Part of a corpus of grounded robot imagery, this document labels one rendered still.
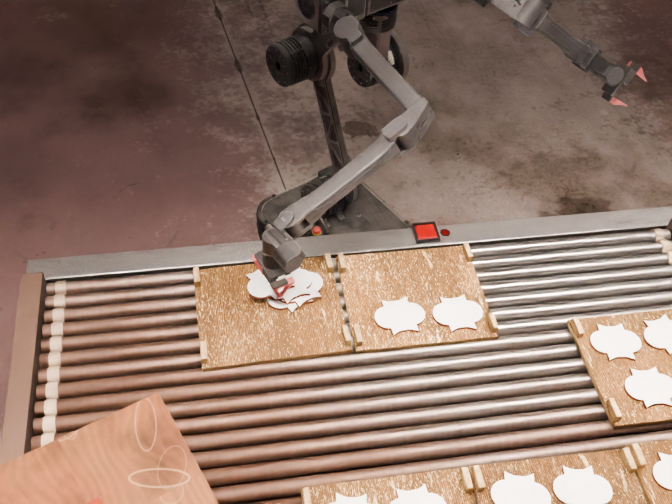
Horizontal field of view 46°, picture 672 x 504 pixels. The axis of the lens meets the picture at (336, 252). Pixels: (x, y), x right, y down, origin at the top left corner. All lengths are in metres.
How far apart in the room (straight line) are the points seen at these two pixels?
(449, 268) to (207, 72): 2.64
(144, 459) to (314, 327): 0.61
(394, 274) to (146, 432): 0.88
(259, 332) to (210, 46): 2.96
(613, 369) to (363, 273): 0.75
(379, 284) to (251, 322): 0.40
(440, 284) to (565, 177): 2.02
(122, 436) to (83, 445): 0.09
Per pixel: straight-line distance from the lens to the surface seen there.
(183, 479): 1.90
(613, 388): 2.30
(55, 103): 4.63
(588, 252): 2.62
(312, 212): 2.10
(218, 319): 2.26
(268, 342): 2.21
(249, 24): 5.13
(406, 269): 2.40
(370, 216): 3.52
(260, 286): 2.28
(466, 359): 2.25
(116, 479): 1.92
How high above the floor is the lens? 2.73
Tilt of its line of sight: 48 degrees down
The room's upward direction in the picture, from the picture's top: 4 degrees clockwise
